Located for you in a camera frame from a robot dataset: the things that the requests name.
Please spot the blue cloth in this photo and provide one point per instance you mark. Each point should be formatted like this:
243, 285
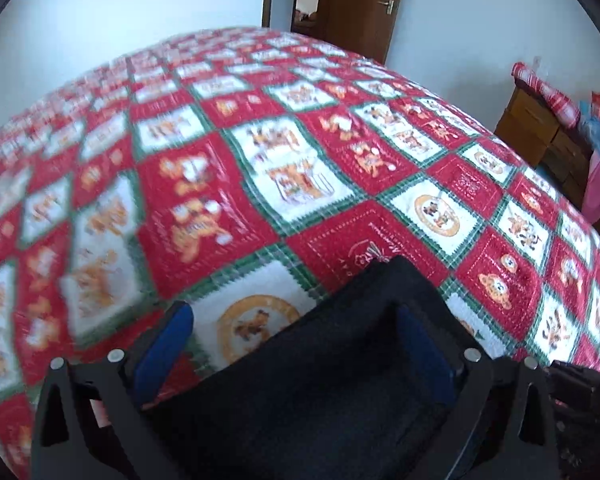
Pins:
597, 135

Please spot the red printed bed blanket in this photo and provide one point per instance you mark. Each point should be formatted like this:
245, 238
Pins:
280, 160

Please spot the black pants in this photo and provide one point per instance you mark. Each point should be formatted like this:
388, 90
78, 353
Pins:
305, 410

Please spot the red plaid cloth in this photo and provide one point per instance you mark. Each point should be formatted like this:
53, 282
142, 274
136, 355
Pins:
550, 92

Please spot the brown wooden door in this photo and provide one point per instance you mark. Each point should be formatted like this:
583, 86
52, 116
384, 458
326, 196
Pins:
360, 10

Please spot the wooden cabinet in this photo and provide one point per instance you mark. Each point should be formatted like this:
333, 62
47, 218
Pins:
530, 120

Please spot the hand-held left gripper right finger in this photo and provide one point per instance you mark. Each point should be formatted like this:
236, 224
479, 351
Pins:
425, 345

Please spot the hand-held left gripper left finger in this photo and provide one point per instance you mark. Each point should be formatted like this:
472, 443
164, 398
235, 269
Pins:
165, 355

